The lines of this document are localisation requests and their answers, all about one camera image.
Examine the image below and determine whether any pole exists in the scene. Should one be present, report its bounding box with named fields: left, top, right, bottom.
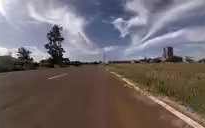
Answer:
left=103, top=49, right=107, bottom=65

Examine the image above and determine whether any low long building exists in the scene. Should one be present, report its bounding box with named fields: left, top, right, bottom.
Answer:
left=109, top=59, right=135, bottom=65

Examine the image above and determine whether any reddish brown asphalt road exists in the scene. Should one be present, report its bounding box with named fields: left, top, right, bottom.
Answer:
left=0, top=64, right=195, bottom=128

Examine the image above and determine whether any tall dark tree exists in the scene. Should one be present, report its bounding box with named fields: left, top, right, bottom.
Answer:
left=43, top=24, right=66, bottom=66

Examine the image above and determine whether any pale concrete kerb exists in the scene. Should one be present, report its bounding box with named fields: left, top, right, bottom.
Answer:
left=105, top=68, right=205, bottom=128

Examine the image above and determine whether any tall building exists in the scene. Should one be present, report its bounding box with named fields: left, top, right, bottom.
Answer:
left=162, top=46, right=183, bottom=63

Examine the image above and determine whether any dry grass field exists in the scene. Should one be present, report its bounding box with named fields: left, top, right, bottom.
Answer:
left=106, top=62, right=205, bottom=122

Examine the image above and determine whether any small dark tree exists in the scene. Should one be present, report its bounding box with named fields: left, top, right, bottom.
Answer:
left=16, top=46, right=34, bottom=63

